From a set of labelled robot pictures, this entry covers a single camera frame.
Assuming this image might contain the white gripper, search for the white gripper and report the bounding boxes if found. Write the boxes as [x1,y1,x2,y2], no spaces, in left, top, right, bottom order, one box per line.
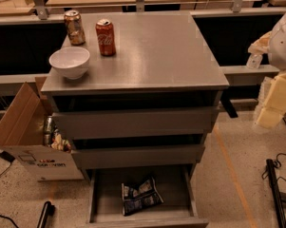
[248,31,286,129]

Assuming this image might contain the black stand bar right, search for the black stand bar right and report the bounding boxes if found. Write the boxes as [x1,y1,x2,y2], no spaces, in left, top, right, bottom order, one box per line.
[266,159,286,228]

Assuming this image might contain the red cola can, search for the red cola can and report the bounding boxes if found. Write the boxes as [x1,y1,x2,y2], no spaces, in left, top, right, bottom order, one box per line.
[95,18,116,56]

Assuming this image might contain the black cable left floor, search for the black cable left floor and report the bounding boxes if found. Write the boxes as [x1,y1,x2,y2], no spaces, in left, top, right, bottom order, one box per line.
[0,150,16,185]

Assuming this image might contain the cans and snacks in box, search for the cans and snacks in box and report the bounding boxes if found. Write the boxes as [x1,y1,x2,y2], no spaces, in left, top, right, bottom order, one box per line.
[43,116,71,152]

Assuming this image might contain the open bottom drawer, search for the open bottom drawer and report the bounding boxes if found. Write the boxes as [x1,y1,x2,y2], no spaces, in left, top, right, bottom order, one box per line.
[87,165,208,228]

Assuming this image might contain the grey metal railing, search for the grey metal railing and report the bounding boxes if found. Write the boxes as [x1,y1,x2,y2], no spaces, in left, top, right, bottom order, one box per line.
[0,0,286,25]

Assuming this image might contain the black object bottom left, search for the black object bottom left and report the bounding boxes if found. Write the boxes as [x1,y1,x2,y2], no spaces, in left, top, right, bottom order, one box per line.
[37,201,55,228]

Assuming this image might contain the white bowl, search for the white bowl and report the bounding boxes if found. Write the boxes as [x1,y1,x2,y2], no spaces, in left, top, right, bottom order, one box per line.
[49,47,90,79]

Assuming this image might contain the clear sanitizer pump bottle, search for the clear sanitizer pump bottle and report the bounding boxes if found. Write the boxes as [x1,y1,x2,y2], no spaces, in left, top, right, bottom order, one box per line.
[246,54,263,69]

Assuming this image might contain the blue chip bag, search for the blue chip bag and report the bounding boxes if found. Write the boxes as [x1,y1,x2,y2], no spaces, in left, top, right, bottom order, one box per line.
[122,177,163,216]

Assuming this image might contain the cardboard box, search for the cardboard box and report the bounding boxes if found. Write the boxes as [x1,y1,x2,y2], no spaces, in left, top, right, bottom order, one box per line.
[0,83,83,181]

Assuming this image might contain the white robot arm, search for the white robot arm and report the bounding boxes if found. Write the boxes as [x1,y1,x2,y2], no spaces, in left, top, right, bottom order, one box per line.
[246,12,286,129]

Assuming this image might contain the grey drawer cabinet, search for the grey drawer cabinet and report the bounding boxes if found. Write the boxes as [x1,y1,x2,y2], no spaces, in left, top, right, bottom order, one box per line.
[42,12,229,175]

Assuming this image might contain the gold patterned can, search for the gold patterned can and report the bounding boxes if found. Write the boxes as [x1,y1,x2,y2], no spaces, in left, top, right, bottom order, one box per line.
[64,9,86,46]

